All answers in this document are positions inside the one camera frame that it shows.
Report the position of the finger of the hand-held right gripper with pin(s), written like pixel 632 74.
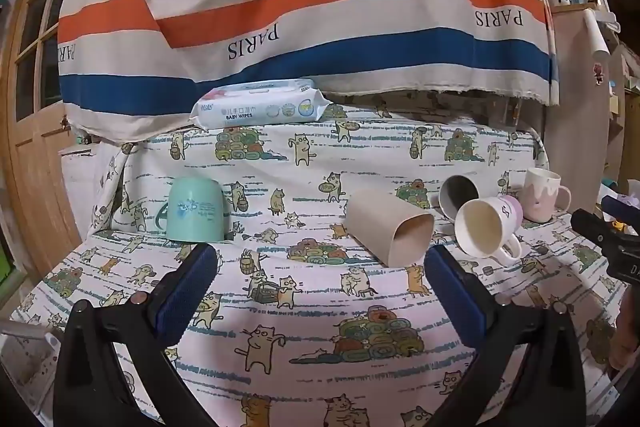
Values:
pixel 595 227
pixel 617 206

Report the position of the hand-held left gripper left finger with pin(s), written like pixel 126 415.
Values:
pixel 185 292

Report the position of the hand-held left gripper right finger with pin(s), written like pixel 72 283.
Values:
pixel 460 302

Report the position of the beige cup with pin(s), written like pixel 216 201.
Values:
pixel 380 222

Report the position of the person's right forearm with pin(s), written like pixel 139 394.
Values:
pixel 627 332

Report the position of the mint green cup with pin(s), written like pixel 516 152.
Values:
pixel 195 209

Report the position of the pink and white mug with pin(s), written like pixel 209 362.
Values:
pixel 540 197

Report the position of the white mug with purple print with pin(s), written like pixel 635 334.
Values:
pixel 482 227

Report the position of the beige cabinet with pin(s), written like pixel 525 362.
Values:
pixel 575 117

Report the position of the grey-lined mug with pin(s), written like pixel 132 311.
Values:
pixel 457 194

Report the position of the cat-printed blanket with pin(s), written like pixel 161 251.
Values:
pixel 320 322

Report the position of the white box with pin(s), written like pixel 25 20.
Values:
pixel 27 362

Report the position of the baby wipes pack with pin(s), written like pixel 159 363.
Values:
pixel 260 107

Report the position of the wooden door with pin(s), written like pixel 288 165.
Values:
pixel 35 147

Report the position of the striped cloth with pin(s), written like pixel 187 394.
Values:
pixel 310 22

